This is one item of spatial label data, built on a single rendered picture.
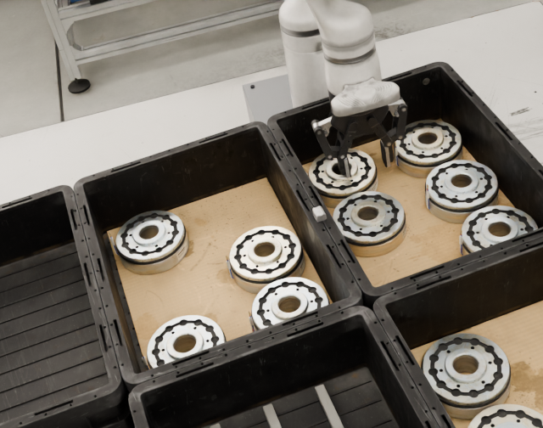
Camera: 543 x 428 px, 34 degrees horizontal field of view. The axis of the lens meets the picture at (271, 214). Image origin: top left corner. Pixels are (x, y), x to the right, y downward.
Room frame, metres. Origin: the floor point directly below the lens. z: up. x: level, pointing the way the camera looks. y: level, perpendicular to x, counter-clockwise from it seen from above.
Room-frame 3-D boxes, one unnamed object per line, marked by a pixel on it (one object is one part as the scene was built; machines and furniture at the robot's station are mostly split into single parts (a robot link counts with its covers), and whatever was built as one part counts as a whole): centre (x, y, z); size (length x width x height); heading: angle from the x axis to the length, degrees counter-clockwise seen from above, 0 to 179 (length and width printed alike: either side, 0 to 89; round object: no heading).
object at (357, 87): (0.98, -0.15, 1.05); 0.11 x 0.09 x 0.06; 4
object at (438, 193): (0.93, -0.28, 0.86); 0.10 x 0.10 x 0.01
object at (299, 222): (0.86, 0.09, 0.87); 0.40 x 0.30 x 0.11; 11
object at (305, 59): (1.26, -0.12, 0.88); 0.09 x 0.09 x 0.17; 8
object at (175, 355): (0.73, 0.14, 0.86); 0.05 x 0.05 x 0.01
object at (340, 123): (1.00, -0.15, 0.98); 0.08 x 0.08 x 0.09
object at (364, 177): (1.01, -0.12, 0.86); 0.10 x 0.10 x 0.01
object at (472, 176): (0.93, -0.28, 0.86); 0.05 x 0.05 x 0.01
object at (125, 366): (0.86, 0.09, 0.92); 0.40 x 0.30 x 0.02; 11
